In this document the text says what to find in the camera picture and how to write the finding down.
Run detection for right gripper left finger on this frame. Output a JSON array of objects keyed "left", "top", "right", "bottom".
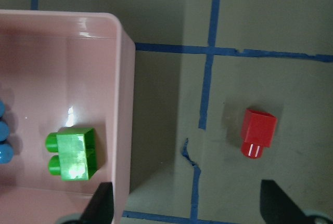
[{"left": 58, "top": 181, "right": 115, "bottom": 224}]

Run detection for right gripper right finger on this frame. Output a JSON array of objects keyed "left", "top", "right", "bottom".
[{"left": 260, "top": 179, "right": 333, "bottom": 224}]

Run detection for green toy block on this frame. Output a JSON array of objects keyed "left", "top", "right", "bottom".
[{"left": 45, "top": 127, "right": 98, "bottom": 181}]

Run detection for red toy block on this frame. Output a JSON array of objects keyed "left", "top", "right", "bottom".
[{"left": 240, "top": 109, "right": 278, "bottom": 159}]

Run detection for blue toy block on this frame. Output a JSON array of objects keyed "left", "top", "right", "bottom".
[{"left": 1, "top": 101, "right": 14, "bottom": 164}]

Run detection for pink plastic box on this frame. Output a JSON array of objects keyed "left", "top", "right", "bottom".
[{"left": 1, "top": 10, "right": 135, "bottom": 223}]

